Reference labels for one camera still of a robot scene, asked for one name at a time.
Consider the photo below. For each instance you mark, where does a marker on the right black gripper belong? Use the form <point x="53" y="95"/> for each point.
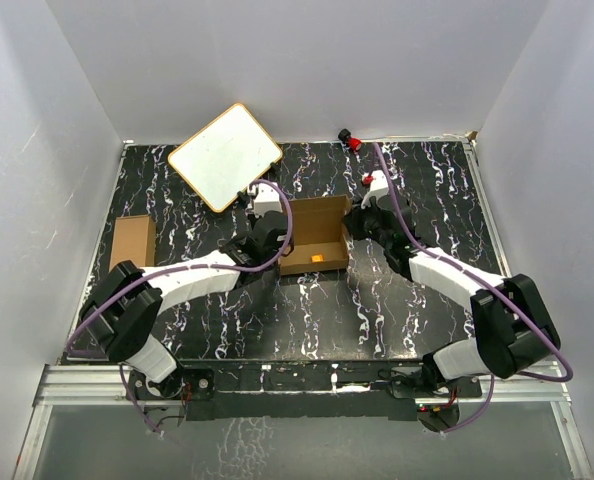
<point x="353" y="219"/>

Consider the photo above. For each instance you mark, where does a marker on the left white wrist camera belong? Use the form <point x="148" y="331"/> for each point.
<point x="263" y="199"/>

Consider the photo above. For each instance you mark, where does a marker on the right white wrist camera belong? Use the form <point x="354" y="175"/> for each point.
<point x="377" y="186"/>

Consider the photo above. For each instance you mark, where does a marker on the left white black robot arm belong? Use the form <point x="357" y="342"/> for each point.
<point x="121" y="310"/>

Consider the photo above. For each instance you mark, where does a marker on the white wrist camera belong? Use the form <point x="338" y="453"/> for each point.
<point x="263" y="199"/>
<point x="377" y="186"/>

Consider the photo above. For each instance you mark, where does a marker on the folded brown cardboard box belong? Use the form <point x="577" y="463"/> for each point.
<point x="134" y="239"/>

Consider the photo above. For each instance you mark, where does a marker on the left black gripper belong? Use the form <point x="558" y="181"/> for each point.
<point x="255" y="221"/>

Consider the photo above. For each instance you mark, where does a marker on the white board with wooden frame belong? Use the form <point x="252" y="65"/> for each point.
<point x="225" y="156"/>

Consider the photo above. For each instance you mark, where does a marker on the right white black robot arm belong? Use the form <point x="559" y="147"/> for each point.
<point x="512" y="326"/>

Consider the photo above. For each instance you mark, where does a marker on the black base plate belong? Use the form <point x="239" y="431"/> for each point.
<point x="222" y="389"/>

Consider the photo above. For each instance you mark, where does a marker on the red and black knob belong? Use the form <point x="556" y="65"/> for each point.
<point x="348" y="140"/>

